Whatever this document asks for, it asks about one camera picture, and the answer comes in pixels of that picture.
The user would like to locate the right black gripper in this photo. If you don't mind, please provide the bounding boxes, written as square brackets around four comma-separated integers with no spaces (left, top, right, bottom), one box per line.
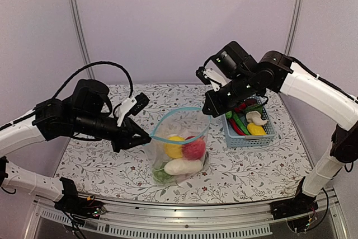
[202,72,257,117]

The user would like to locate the yellow toy lemon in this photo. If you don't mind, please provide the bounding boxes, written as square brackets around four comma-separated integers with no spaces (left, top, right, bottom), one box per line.
[164,136,185,159]

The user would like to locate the clear zip top bag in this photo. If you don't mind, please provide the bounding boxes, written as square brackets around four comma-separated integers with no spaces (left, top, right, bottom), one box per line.
[144,107,211,185]

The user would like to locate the red toy cabbage ball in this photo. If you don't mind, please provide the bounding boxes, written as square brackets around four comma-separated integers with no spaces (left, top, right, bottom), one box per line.
[182,137,206,160]

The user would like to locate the green toy grapes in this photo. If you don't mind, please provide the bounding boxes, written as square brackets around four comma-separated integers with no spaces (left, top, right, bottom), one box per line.
[152,167,174,184]

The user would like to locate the white toy radish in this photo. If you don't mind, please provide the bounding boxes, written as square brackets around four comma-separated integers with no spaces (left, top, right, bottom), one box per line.
[164,158,203,176]

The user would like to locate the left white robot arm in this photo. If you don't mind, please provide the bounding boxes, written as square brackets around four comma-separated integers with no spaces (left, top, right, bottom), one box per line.
[1,79,151,213]

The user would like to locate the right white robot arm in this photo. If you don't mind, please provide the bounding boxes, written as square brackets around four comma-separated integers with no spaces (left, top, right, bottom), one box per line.
[196,41,357,214]

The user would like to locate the green toy chili pepper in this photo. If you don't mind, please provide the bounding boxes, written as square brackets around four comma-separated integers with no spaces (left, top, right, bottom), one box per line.
[225,110,250,136]

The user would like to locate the red toy chili pepper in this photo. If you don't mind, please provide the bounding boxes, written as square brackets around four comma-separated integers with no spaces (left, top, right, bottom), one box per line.
[229,119,245,136]

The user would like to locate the red toy bell pepper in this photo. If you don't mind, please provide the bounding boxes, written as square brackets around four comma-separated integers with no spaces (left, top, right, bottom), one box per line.
[234,98,257,113]

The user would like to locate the blue plastic basket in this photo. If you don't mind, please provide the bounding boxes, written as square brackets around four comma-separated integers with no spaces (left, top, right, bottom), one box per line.
[222,96,275,148]

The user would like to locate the white toy garlic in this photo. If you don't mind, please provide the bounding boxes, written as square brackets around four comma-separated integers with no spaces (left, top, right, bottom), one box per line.
[246,110,268,126]

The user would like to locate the yellow toy banana piece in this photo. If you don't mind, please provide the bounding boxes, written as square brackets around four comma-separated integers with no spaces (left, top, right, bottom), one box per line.
[247,123,267,136]

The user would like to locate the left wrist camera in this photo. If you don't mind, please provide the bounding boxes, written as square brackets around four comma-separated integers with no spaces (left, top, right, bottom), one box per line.
[113,93,149,127]

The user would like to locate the front aluminium rail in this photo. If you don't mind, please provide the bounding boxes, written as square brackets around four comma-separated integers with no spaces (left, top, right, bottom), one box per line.
[25,188,350,238]

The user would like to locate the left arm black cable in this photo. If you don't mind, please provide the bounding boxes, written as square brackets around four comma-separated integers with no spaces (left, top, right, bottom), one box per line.
[54,60,134,100]

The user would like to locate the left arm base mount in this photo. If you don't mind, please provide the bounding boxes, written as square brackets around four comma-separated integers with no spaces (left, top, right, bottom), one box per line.
[54,177,106,238]

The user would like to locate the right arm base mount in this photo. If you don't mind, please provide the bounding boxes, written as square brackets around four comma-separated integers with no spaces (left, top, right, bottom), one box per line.
[270,189,329,235]

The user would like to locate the right aluminium frame post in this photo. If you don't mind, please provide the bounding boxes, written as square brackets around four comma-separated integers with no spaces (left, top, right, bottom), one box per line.
[284,0,304,55]

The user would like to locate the aluminium frame post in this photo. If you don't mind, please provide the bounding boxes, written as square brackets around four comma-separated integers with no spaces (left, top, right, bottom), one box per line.
[284,0,304,55]
[68,0,91,65]

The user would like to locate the left aluminium frame post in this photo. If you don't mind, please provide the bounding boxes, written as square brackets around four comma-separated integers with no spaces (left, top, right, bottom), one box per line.
[68,0,91,65]

